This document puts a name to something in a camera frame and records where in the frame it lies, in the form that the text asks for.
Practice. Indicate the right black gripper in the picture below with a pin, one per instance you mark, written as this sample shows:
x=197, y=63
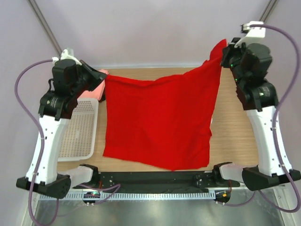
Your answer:
x=229, y=51

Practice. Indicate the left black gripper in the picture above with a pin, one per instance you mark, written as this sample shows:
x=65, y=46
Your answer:
x=96, y=76

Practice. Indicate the red t-shirt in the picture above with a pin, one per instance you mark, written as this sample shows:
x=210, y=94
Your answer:
x=166, y=122

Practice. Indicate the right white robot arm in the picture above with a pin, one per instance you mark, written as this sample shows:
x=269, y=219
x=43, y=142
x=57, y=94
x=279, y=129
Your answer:
x=249, y=66

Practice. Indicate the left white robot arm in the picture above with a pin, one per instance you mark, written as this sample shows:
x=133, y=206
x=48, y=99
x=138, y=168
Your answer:
x=70, y=79

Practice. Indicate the folded pink t-shirt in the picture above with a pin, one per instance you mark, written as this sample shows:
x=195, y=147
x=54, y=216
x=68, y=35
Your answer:
x=97, y=93

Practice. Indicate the folded black t-shirt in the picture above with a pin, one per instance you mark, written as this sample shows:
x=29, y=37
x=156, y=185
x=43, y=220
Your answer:
x=103, y=97

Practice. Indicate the white perforated plastic basket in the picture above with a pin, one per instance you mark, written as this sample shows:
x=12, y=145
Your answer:
x=79, y=139

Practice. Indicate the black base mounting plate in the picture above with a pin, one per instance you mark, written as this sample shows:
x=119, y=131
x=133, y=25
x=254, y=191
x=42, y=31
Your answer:
x=162, y=182

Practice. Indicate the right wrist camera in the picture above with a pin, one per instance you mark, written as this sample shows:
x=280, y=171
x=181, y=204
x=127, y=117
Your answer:
x=254, y=33

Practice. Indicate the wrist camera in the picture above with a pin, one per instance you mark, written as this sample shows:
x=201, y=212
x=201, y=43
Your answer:
x=254, y=33
x=67, y=53

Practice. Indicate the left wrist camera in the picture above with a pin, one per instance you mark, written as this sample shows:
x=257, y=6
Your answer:
x=67, y=53

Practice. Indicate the right aluminium frame post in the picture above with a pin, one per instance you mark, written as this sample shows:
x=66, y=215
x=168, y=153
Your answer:
x=268, y=10

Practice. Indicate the aluminium frame post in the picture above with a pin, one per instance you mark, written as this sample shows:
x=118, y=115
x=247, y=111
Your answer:
x=268, y=10
x=45, y=26

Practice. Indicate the left aluminium frame post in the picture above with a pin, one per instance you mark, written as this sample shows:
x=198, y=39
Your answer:
x=45, y=26

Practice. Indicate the white slotted cable duct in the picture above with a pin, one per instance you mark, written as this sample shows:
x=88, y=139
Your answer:
x=140, y=197

